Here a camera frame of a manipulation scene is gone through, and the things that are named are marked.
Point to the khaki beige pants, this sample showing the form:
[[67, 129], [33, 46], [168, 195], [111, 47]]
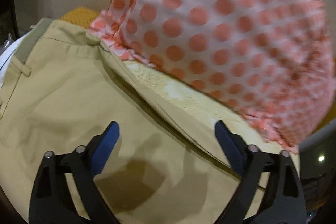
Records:
[[28, 93]]

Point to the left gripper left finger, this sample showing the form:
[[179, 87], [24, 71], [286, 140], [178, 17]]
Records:
[[64, 190]]

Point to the yellow patterned bed sheet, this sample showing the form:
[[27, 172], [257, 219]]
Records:
[[183, 98]]

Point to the front pink polka-dot pillow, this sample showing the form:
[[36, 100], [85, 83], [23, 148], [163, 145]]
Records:
[[269, 60]]

